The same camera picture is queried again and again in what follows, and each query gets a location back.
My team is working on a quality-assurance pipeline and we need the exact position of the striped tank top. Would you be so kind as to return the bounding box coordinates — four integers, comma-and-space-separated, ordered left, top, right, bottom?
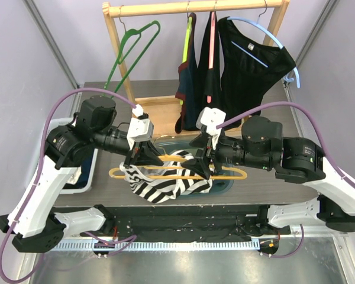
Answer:
119, 150, 214, 204

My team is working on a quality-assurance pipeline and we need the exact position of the navy maroon-trim tank top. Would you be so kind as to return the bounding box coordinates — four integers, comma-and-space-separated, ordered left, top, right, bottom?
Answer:
175, 13, 199, 134

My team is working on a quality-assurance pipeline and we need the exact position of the neon yellow hanger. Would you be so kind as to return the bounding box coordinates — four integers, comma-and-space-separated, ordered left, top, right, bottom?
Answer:
175, 15, 193, 106

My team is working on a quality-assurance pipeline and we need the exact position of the green hanger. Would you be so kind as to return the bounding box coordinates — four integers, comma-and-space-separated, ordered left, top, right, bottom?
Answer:
103, 5, 161, 95

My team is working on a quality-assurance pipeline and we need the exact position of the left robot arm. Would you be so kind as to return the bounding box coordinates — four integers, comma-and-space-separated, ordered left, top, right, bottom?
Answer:
0, 96, 163, 253

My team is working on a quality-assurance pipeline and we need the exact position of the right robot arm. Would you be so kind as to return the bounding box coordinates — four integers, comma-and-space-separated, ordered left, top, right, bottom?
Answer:
182, 116, 355, 234

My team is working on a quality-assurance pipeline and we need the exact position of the black tank top on pink hanger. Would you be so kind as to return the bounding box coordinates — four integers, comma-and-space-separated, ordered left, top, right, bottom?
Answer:
183, 11, 243, 133

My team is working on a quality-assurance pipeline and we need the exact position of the light blue hanger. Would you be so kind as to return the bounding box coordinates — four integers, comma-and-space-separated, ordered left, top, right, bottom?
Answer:
227, 1, 301, 89

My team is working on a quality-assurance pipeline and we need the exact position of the pink hanger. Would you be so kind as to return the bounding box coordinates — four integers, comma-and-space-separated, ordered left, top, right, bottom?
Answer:
206, 11, 215, 104

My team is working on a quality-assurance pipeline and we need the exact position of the blue plastic tub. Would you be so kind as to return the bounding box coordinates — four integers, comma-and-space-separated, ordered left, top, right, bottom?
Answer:
154, 139, 234, 196

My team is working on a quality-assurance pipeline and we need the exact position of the navy folded garment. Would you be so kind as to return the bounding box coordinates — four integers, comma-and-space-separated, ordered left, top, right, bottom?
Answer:
75, 150, 98, 191

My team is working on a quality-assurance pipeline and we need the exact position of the wooden clothes rack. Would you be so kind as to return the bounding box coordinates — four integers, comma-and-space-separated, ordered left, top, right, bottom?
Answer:
102, 0, 291, 140

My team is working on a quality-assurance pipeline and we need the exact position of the white laundry basket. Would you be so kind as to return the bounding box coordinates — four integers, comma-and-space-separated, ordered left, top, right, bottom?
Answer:
38, 118, 98, 195

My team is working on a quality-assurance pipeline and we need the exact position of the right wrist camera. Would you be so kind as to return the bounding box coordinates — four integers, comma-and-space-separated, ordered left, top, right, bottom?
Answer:
196, 106, 226, 150

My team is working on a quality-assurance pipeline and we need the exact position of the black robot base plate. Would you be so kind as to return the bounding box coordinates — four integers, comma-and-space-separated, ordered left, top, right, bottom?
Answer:
93, 205, 291, 243

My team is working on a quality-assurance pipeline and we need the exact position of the white cable duct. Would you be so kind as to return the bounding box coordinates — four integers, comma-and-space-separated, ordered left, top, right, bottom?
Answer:
52, 238, 260, 252

